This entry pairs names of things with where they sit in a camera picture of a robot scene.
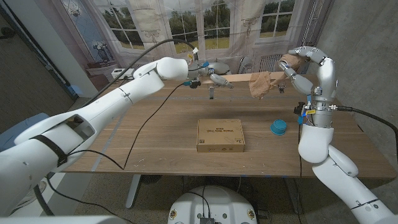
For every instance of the grey table leg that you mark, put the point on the grey table leg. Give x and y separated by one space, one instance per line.
293 193
133 189

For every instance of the flat cardboard box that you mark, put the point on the flat cardboard box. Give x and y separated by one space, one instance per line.
220 135

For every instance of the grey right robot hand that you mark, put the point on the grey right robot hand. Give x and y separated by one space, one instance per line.
328 77

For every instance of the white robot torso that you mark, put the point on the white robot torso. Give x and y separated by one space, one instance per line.
214 202

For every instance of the blue plastic lid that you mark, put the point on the blue plastic lid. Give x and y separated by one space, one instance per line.
278 127

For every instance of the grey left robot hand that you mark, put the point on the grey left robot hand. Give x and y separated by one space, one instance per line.
217 68

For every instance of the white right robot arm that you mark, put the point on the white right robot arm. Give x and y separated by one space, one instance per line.
329 165

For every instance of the small metal bar bracket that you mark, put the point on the small metal bar bracket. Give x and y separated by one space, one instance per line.
211 92
282 88

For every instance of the long wooden bar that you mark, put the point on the long wooden bar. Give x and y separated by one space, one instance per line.
239 77

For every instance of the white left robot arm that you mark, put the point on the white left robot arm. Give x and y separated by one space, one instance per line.
105 105

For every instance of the tan elastic arm wrap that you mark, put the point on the tan elastic arm wrap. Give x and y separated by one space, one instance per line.
259 85

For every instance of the white power strip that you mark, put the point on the white power strip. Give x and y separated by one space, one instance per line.
119 74

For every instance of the printed window backdrop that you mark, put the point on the printed window backdrop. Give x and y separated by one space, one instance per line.
186 18

